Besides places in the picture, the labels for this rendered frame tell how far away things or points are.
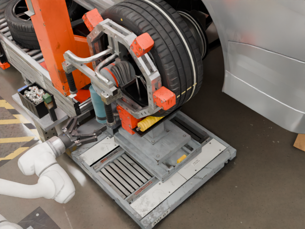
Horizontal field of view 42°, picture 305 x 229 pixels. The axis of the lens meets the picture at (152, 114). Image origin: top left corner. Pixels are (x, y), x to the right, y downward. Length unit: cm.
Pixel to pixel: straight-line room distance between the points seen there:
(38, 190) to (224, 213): 127
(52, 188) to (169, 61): 79
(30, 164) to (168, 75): 76
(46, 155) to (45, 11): 82
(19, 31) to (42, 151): 182
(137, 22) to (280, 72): 70
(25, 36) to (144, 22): 170
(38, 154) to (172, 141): 106
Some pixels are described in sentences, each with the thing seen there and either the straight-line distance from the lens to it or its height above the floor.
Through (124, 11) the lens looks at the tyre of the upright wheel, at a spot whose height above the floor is 118.
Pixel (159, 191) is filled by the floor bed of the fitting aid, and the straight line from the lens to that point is 256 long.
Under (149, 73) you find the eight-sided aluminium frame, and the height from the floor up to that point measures 98.
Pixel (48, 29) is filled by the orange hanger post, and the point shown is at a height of 102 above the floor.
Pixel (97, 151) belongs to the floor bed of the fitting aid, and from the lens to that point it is 281.
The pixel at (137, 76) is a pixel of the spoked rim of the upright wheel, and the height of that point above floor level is 78.
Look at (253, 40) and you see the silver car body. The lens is 185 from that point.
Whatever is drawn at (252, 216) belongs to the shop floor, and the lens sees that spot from 259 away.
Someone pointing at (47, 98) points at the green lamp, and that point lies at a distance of 242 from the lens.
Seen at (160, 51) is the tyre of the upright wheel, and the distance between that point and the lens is 192.
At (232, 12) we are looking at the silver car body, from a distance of 187.
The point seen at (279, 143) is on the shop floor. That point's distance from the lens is 297.
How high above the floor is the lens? 221
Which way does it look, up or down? 45 degrees down
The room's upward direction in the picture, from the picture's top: 5 degrees counter-clockwise
